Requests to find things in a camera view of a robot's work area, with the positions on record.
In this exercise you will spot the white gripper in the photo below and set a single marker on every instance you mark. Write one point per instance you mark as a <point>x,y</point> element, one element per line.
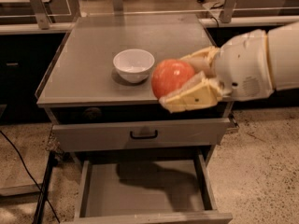
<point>243,66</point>

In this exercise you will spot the red apple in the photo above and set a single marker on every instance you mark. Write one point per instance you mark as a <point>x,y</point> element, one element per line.
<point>169,75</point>

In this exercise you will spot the white ceramic bowl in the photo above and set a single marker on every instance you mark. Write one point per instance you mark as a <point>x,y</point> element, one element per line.
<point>133,65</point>

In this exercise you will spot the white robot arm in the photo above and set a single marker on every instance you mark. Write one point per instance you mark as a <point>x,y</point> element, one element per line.
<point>282,57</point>

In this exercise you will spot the grey top drawer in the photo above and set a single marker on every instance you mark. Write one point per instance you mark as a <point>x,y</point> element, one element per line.
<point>116,136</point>

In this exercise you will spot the grey metal drawer cabinet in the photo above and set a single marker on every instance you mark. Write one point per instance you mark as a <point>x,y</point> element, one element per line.
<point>82,73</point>

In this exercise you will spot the open grey middle drawer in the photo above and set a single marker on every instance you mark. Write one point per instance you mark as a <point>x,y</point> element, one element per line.
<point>154,186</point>

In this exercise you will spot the black metal floor bar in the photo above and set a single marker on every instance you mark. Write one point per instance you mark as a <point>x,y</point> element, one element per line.
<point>43,195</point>

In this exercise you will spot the dark counter cabinets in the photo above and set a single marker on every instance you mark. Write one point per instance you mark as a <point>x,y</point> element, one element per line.
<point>24,60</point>

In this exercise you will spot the black drawer handle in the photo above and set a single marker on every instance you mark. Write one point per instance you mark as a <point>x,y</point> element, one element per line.
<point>143,137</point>

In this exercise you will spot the right metal railing post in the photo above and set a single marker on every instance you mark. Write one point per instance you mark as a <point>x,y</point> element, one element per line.
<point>227,11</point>

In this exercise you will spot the left metal railing post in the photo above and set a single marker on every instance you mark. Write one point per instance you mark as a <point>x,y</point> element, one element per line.
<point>42,19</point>

